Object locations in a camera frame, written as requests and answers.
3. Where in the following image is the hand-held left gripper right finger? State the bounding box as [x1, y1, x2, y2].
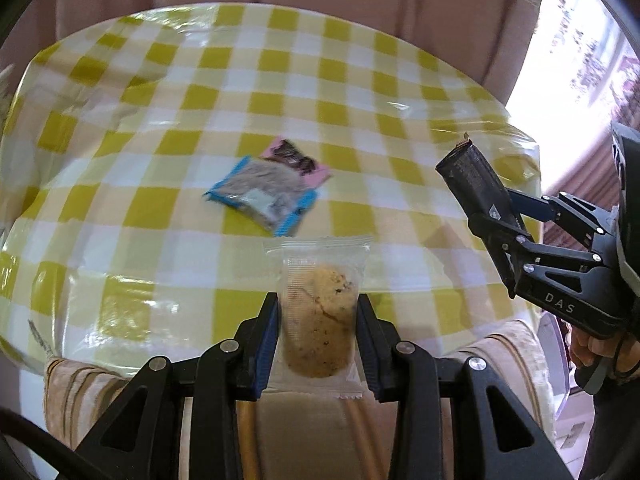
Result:
[356, 294, 571, 480]

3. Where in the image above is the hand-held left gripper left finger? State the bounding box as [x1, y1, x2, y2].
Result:
[75, 292, 278, 480]

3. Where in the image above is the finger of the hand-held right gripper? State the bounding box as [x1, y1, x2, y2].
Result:
[507, 189, 615, 242]
[470, 210, 601, 296]

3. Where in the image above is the clear cookie packet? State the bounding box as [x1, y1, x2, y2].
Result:
[262, 235, 373, 401]

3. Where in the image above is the black snack packet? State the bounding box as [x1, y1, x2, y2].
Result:
[435, 141, 521, 226]

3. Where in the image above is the white box with purple rim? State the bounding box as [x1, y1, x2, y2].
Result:
[537, 317, 596, 461]

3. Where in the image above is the person's right forearm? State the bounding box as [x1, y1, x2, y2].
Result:
[585, 385, 640, 480]

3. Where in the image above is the person's right hand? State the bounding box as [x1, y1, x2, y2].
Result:
[570, 310, 640, 388]

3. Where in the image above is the grey packet with blue edges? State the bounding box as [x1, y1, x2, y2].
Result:
[202, 156, 321, 237]

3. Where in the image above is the pink packet with dark print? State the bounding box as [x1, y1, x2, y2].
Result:
[261, 136, 335, 188]

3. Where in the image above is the yellow checkered plastic tablecloth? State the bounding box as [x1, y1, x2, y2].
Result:
[0, 2, 543, 376]

